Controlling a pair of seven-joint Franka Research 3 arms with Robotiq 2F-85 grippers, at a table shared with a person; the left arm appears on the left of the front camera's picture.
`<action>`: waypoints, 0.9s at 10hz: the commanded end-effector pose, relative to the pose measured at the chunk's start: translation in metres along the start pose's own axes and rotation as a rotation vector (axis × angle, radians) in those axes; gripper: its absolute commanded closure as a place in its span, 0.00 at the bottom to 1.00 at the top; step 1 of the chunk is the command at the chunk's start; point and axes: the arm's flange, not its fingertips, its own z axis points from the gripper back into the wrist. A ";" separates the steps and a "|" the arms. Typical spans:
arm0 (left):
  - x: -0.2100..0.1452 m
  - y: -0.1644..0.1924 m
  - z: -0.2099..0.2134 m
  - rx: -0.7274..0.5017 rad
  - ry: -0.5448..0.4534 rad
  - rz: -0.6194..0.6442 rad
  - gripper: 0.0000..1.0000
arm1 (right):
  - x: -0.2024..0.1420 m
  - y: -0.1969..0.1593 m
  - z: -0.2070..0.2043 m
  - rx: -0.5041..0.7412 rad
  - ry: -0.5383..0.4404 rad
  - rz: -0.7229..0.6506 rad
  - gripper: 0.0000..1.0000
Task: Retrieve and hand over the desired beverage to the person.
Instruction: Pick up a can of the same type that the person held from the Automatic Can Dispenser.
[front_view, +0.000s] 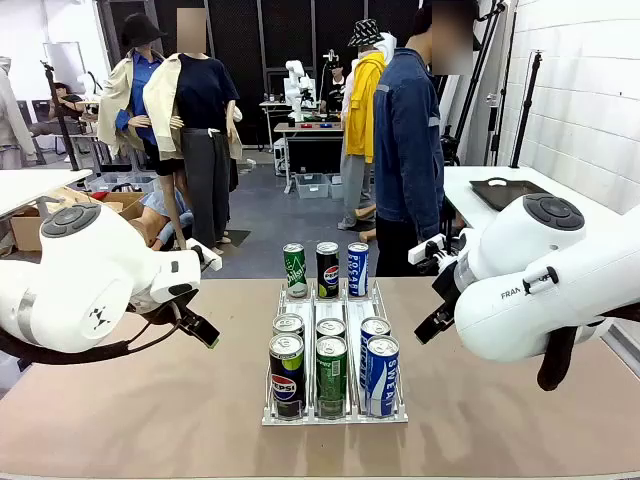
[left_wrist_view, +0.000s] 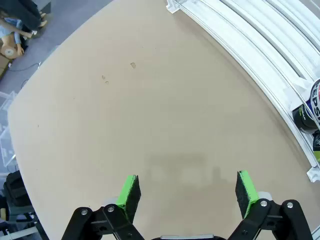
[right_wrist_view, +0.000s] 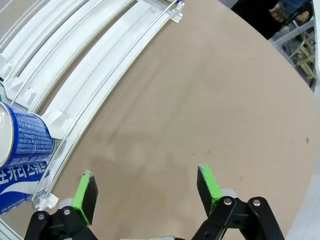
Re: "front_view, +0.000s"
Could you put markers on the black tripod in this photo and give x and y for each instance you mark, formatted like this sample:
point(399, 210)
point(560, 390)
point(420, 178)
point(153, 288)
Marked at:
point(59, 115)

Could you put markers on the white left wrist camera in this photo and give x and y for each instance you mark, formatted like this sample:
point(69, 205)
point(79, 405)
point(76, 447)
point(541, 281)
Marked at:
point(207, 255)

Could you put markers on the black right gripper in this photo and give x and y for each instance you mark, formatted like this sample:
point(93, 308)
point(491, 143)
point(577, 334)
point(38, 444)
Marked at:
point(450, 287)

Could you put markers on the black light stand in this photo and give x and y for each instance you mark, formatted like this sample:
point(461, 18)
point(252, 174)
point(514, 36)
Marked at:
point(525, 115)

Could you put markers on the mannequin black hat beige coat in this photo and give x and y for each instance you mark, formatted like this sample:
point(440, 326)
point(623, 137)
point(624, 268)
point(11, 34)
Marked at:
point(115, 100)

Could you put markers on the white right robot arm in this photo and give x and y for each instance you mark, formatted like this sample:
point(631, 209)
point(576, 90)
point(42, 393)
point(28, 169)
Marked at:
point(550, 300)

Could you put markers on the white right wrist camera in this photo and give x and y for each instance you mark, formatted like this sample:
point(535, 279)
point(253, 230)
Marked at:
point(425, 249)

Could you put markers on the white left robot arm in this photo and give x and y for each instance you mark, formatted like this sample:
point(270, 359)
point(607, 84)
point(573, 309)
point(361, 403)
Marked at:
point(75, 280)

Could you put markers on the mannequin grey hoodie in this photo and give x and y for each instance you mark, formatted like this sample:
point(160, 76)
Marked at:
point(10, 115)

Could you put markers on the person in denim jacket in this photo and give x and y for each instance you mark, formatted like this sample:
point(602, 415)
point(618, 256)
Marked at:
point(407, 150)

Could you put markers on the black Pepsi can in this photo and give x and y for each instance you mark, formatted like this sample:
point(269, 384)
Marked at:
point(327, 272)
point(287, 385)
point(288, 324)

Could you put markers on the white can dispenser rack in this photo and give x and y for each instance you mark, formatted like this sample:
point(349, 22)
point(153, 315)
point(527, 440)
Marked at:
point(356, 310)

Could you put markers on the seated person dark clothes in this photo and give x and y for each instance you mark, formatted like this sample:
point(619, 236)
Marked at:
point(65, 102)

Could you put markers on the blue Pocari Sweat can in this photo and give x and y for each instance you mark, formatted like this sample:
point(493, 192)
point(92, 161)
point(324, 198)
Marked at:
point(382, 380)
point(375, 326)
point(358, 272)

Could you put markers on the brown cardboard box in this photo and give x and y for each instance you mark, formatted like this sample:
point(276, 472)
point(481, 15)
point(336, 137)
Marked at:
point(25, 230)

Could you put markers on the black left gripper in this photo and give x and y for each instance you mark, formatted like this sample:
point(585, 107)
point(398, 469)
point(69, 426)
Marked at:
point(165, 307)

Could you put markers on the lying mannequin light blue shirt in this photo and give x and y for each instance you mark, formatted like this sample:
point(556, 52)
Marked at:
point(160, 205)

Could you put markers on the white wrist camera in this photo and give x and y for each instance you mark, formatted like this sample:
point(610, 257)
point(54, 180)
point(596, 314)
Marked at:
point(207, 255)
point(425, 249)

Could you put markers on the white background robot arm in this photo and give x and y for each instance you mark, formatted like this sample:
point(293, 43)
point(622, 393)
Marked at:
point(295, 85)

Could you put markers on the white board panel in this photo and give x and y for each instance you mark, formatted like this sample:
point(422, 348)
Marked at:
point(65, 65)

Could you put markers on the background work table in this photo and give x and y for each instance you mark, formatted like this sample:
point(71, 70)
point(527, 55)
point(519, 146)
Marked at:
point(310, 129)

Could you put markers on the mannequin navy shirt grey trousers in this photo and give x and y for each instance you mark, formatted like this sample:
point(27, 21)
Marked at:
point(205, 150)

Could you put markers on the clear plastic storage bin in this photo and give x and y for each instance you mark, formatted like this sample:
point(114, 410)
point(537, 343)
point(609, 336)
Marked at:
point(312, 186)
point(125, 181)

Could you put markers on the mannequin yellow hoodie bucket hat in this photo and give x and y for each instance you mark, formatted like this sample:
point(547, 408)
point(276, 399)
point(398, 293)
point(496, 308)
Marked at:
point(362, 110)

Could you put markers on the green Chilsung cider can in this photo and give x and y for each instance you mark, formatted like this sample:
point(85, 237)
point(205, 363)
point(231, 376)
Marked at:
point(330, 327)
point(295, 272)
point(331, 380)

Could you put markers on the person wearing black t-shirt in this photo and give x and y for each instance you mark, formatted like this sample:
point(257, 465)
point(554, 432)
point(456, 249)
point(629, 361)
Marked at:
point(332, 90)

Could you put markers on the black serving tray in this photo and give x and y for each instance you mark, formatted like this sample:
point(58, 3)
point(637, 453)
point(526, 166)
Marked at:
point(505, 195)

